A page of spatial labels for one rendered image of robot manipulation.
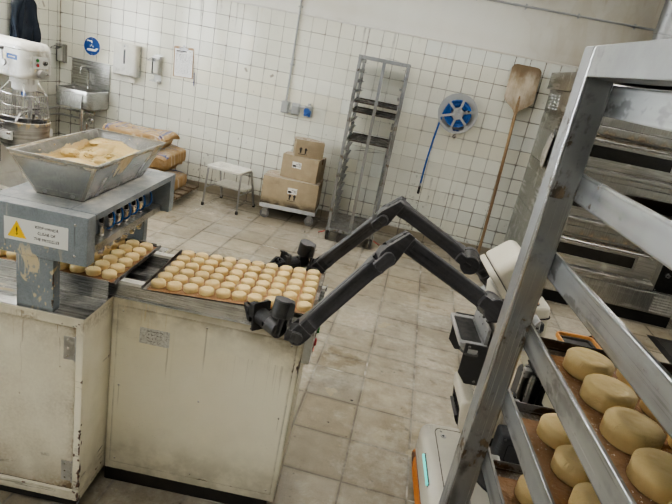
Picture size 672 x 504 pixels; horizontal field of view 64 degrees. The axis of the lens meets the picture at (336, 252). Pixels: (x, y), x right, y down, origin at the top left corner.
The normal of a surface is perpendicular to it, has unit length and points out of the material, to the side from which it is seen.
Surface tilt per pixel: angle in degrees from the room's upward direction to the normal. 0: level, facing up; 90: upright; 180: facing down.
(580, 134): 90
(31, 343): 90
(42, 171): 110
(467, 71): 90
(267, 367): 90
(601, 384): 0
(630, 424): 0
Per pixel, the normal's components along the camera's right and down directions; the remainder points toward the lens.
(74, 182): -0.15, 0.62
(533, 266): -0.08, 0.32
